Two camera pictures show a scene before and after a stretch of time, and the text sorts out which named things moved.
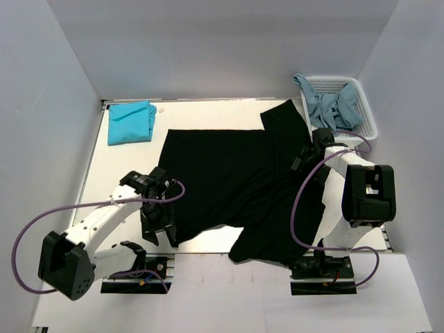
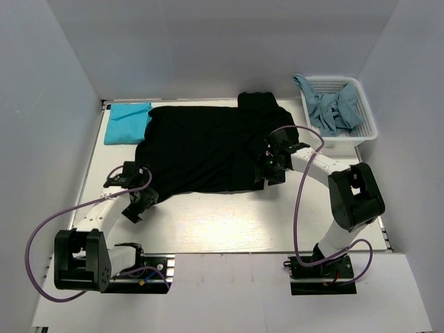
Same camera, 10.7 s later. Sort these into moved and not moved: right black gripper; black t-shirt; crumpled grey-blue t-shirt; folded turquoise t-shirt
Moved: black t-shirt; right black gripper
Not moved: crumpled grey-blue t-shirt; folded turquoise t-shirt
